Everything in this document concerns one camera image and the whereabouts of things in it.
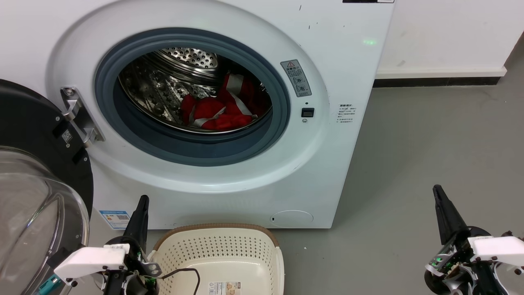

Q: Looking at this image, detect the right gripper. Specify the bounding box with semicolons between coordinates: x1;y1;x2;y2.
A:
424;185;505;295

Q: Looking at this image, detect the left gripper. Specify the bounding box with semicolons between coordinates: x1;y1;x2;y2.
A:
102;195;163;295

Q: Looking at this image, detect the cream perforated laundry basket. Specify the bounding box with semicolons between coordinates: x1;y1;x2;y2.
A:
147;223;285;295

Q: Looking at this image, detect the printed product label sticker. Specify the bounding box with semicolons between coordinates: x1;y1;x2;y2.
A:
207;281;242;295

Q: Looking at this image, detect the stainless steel washing machine drum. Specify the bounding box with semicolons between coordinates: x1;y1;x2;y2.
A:
118;47;273;134

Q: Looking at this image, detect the black washer door with glass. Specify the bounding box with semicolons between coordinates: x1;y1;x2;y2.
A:
0;79;95;295

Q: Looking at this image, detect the blue energy label sticker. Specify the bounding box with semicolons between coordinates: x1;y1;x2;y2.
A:
99;210;131;230

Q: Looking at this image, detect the grey rubber door gasket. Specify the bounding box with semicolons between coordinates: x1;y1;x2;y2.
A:
94;27;291;166

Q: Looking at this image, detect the white front-load washing machine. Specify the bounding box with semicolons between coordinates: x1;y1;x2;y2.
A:
0;0;395;230

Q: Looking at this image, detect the metal door hinge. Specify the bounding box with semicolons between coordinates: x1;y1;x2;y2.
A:
60;86;105;148

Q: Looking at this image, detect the red garment with grey stripes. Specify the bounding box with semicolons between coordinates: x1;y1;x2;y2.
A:
180;73;273;132

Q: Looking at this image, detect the black baseboard strip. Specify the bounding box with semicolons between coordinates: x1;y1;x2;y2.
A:
373;77;501;88

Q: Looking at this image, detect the small printed text sticker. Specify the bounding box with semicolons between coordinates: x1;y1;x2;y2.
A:
337;103;357;123

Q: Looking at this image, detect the round white filter cover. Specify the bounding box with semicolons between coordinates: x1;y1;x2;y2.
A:
270;210;314;228

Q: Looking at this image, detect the grey warning sticker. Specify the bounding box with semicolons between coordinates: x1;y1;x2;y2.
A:
280;59;312;98

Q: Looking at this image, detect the thin black left gripper cable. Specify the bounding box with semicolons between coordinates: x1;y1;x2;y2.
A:
159;268;201;295

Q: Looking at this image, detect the teal cable plug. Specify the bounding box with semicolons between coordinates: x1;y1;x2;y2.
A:
38;275;63;295

